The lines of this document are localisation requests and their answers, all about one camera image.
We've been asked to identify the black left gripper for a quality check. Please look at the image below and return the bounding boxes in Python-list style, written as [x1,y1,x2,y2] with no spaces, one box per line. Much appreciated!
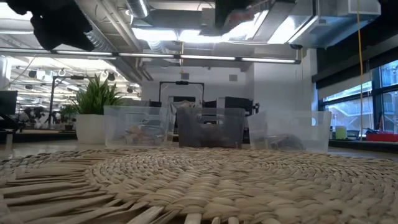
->
[30,0,95,52]

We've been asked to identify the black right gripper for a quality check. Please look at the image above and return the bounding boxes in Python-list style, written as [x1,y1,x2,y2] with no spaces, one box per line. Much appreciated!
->
[214,0,261,29]

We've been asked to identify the long ceiling light bar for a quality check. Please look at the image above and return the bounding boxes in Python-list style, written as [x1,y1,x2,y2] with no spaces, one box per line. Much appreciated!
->
[0,47,302,65]

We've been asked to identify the small background plant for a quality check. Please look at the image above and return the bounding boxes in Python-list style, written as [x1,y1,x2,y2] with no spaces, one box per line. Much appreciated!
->
[58,104,79,131]

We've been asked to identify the black computer monitor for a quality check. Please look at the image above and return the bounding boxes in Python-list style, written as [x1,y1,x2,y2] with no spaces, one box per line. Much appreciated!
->
[0,90,19,116]

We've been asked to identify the black background monitor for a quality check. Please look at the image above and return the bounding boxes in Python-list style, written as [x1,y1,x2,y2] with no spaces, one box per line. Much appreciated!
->
[223,96,254,118]

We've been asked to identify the green plant in white pot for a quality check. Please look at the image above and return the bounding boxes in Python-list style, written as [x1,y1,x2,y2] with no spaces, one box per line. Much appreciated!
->
[73,74,124,146]

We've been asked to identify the clear plastic container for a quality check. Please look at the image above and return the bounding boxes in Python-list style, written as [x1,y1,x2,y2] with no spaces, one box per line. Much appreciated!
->
[247,110,333,154]
[103,105,177,148]

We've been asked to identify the dark smoked plastic container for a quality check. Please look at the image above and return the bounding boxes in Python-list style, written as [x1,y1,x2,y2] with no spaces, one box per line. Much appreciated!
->
[176,106,246,149]

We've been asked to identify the green cup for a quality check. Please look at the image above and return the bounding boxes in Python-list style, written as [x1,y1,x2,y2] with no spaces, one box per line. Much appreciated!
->
[335,125,348,141]

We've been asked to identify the round woven straw mat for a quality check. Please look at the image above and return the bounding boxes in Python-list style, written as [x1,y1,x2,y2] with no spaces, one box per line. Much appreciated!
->
[0,146,398,224]

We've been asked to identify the black background desk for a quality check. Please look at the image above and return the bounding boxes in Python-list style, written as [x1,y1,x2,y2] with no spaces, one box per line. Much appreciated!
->
[328,138,398,154]

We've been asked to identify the red box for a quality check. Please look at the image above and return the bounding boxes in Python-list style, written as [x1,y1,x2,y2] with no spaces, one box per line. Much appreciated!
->
[365,131,398,143]

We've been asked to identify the silver ceiling duct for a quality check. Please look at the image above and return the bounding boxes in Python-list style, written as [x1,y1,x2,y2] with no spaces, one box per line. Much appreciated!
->
[125,0,150,19]

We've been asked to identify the black background stand frame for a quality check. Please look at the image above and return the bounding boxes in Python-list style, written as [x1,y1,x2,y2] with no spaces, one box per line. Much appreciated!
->
[159,80,205,107]

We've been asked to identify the tan hanging cable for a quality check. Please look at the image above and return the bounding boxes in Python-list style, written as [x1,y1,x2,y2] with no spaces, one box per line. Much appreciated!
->
[355,0,365,133]

